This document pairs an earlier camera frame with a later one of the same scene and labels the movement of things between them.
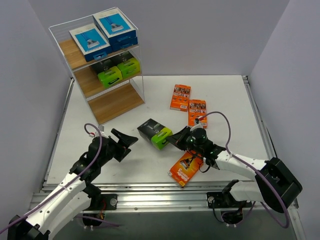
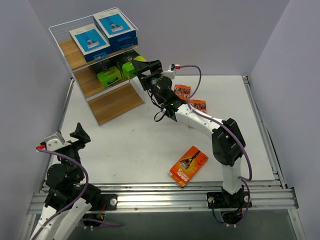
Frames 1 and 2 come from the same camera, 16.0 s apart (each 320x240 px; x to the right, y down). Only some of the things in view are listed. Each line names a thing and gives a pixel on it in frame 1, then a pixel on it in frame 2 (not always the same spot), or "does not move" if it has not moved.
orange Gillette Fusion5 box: (185, 167) does not move
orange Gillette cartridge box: (180, 96) does not move
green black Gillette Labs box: (129, 66) does not move
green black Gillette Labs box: (155, 133) → (132, 56)
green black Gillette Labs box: (108, 73) does not move
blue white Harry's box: (115, 25) does not move
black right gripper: (183, 139) → (147, 75)
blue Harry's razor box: (91, 42) does not move
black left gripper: (120, 149) → (74, 144)
